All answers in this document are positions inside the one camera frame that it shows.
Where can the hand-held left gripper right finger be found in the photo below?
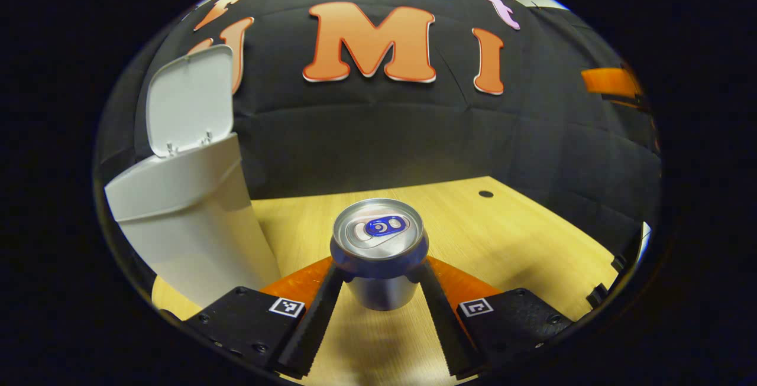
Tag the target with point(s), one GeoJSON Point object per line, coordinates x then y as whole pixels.
{"type": "Point", "coordinates": [443, 327]}

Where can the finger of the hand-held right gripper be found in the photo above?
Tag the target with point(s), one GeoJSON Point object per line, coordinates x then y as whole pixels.
{"type": "Point", "coordinates": [612, 81]}

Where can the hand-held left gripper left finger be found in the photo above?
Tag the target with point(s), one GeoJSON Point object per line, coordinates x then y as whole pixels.
{"type": "Point", "coordinates": [313, 327]}

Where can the silver blue pop can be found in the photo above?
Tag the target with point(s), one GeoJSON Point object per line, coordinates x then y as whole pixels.
{"type": "Point", "coordinates": [378, 268]}

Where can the white desktop garbage bin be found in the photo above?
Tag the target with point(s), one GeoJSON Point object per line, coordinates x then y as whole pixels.
{"type": "Point", "coordinates": [189, 220]}

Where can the wooden desktop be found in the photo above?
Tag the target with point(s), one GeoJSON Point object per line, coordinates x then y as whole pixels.
{"type": "Point", "coordinates": [502, 238]}

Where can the black desk edge clamp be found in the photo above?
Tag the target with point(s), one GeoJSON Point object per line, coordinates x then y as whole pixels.
{"type": "Point", "coordinates": [619, 264]}
{"type": "Point", "coordinates": [597, 296]}

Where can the black backdrop cloth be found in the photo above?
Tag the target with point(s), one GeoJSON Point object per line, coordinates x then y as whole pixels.
{"type": "Point", "coordinates": [384, 132]}

